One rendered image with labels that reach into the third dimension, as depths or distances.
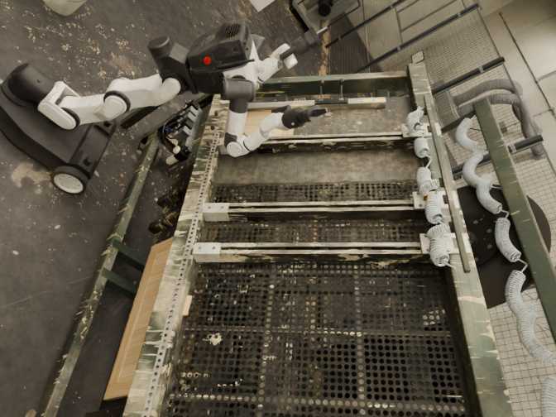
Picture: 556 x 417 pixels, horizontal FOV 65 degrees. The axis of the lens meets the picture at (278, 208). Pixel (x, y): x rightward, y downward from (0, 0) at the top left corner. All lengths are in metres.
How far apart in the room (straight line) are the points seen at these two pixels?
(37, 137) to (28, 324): 0.99
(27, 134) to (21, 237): 0.55
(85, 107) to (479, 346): 2.22
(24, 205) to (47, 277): 0.41
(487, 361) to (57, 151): 2.34
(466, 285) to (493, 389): 0.39
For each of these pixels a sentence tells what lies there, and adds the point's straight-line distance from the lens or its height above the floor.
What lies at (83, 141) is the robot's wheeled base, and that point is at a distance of 2.86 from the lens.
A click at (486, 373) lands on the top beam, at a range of 1.71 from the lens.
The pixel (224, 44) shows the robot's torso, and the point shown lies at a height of 1.35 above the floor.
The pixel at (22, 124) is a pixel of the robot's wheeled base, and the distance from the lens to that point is 2.74.
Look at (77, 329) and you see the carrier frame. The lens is 2.47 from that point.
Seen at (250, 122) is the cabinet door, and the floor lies 1.01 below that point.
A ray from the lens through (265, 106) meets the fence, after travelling 2.73.
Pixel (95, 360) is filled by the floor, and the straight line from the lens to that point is 2.72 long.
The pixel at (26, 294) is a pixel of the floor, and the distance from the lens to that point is 2.59.
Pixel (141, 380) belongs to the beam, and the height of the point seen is 0.83.
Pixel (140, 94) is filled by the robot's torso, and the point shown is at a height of 0.76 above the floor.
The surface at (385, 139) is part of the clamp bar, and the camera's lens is 2.40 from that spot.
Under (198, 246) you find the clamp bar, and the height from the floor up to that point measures 0.94.
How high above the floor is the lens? 2.27
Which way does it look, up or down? 30 degrees down
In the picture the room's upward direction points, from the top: 67 degrees clockwise
